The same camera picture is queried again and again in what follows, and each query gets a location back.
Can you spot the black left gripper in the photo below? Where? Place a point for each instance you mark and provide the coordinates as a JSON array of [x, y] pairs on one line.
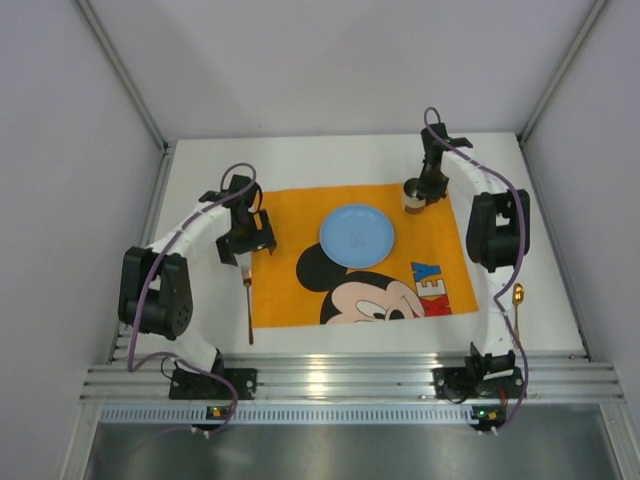
[[248, 240]]

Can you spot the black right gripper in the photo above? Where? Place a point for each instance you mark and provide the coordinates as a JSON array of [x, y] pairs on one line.
[[431, 185]]

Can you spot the steel cup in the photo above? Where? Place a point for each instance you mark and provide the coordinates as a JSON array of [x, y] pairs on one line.
[[412, 202]]

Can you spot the rose gold fork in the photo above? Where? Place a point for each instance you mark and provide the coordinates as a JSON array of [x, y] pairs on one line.
[[247, 283]]

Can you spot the orange Mickey Mouse placemat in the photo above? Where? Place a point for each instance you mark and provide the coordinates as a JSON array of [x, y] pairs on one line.
[[425, 274]]

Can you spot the blue plate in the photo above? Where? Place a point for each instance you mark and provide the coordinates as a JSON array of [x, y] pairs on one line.
[[356, 236]]

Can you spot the gold spoon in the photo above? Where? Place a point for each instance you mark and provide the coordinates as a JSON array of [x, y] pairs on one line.
[[518, 295]]

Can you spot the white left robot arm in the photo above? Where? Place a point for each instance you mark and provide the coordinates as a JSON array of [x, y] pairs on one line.
[[156, 298]]

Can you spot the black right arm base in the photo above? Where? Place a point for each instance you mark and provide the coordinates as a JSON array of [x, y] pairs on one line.
[[483, 376]]

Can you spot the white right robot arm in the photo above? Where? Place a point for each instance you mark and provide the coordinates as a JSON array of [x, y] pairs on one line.
[[497, 236]]

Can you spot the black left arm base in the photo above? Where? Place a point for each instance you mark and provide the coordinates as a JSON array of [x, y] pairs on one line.
[[187, 384]]

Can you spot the aluminium front rail frame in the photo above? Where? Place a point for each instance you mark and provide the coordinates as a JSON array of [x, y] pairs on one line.
[[331, 389]]

